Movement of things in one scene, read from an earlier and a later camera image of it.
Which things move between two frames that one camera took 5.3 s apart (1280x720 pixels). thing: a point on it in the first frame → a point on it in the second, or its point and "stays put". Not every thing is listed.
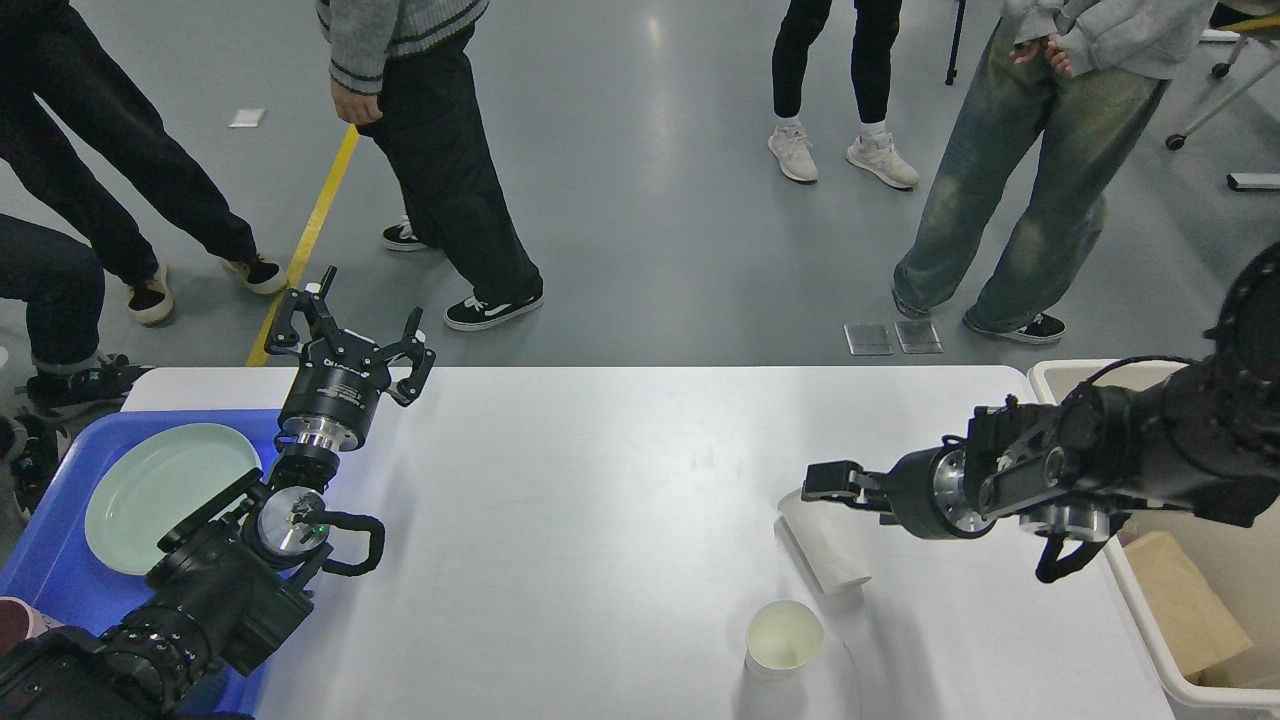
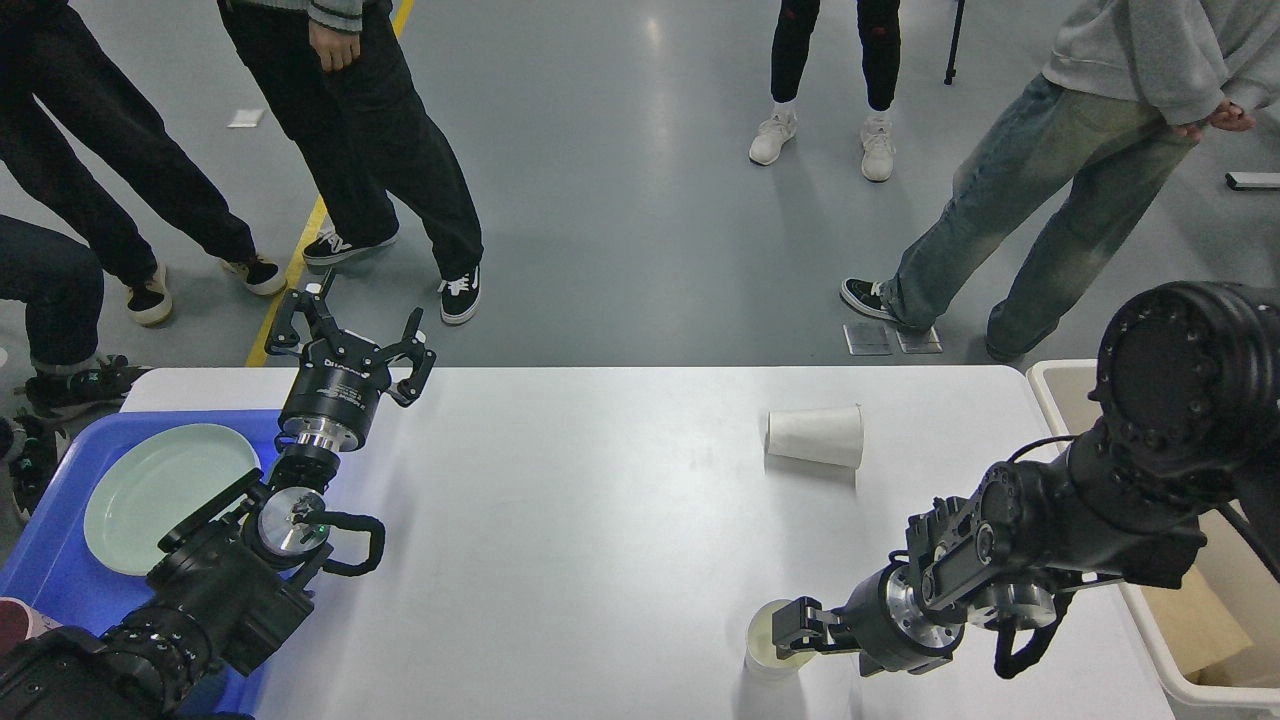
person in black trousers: x=46 y=52 stays put
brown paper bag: x=1199 y=632 stays put
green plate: x=154 y=482 stays put
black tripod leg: x=952 y=72 stays put
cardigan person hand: x=356 y=108 → x=336 y=49
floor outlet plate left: x=868 y=339 stays put
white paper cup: x=833 y=535 → x=828 y=435
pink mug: x=20 y=622 stays put
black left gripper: x=332 y=398 stays put
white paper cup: x=784 y=638 stays put
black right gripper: x=924 y=490 → x=888 y=624
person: x=401 y=72 → x=348 y=100
